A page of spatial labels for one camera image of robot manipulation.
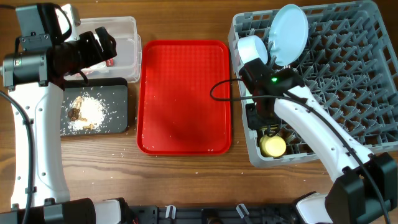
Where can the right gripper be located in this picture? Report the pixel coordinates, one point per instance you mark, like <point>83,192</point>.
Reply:
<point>253,122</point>

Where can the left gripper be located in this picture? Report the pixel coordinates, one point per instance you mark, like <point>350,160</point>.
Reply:
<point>94,55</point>

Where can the light blue bowl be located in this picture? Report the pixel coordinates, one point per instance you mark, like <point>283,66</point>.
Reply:
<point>251,48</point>

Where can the red snack wrapper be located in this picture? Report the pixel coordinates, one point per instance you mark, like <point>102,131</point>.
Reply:
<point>102,67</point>

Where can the light blue plate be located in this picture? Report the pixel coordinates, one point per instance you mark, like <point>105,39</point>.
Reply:
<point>289,35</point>

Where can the food scraps and rice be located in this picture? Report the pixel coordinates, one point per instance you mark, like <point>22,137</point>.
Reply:
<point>92,112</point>

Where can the yellow plastic cup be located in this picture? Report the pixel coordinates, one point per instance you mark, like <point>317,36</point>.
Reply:
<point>272,146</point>

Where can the green bowl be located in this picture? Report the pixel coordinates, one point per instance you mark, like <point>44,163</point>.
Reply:
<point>247,93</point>

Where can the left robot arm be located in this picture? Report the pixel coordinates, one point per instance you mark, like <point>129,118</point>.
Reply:
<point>33,80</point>

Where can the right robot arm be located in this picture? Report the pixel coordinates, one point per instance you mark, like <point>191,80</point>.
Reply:
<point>364,184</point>

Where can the grey dishwasher rack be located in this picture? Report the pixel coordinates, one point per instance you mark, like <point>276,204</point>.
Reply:
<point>350,66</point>

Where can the black plastic tray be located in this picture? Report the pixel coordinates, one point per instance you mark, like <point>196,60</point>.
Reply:
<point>119,85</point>

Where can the clear plastic bin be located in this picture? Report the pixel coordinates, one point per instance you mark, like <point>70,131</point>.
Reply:
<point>127,63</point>

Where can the red serving tray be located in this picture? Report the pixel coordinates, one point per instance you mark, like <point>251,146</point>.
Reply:
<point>176,114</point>

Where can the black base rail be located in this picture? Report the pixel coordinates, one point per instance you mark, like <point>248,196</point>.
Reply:
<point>241,213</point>

